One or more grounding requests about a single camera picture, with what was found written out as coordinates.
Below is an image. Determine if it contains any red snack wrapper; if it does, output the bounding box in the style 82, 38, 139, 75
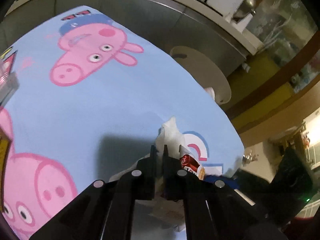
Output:
179, 145, 205, 180

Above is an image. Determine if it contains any blue cartoon pig tablecloth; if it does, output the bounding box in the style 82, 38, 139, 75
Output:
1, 6, 244, 239

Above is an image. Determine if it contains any steel mixing bowl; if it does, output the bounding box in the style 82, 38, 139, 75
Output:
232, 0, 257, 23

